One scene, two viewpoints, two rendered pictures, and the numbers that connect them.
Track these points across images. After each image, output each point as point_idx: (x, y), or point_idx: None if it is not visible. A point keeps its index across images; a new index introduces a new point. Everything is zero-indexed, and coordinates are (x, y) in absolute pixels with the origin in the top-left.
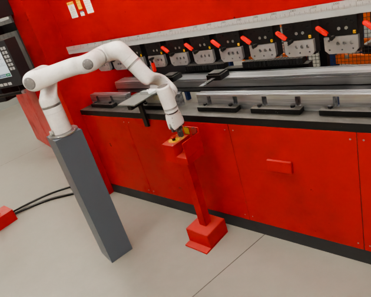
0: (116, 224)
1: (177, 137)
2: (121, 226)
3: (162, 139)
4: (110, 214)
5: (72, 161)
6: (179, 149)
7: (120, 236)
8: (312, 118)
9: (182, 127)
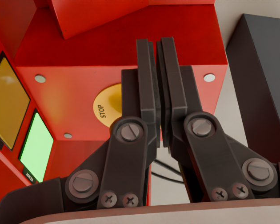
0: (270, 62)
1: (95, 112)
2: (259, 52)
3: (71, 159)
4: None
5: None
6: (166, 24)
7: (265, 40)
8: None
9: (13, 148)
